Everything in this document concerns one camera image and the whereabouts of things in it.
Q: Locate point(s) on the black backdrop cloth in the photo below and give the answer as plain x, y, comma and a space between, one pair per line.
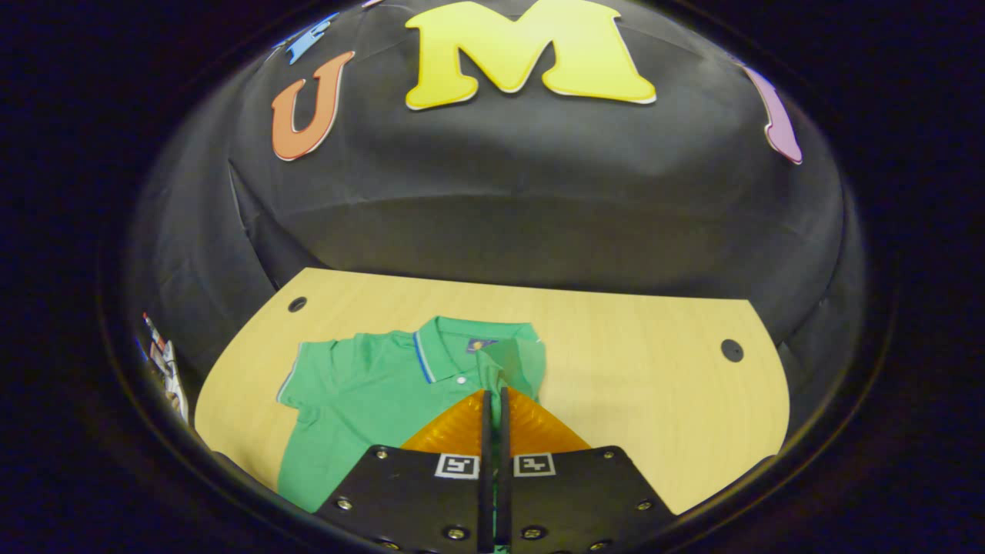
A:
539, 192

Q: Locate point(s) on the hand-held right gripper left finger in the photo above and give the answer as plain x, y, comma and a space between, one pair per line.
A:
415, 500

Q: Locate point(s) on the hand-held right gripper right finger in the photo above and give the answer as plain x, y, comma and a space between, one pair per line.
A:
577, 500

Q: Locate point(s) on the green T-shirt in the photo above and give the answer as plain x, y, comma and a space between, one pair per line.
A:
362, 400

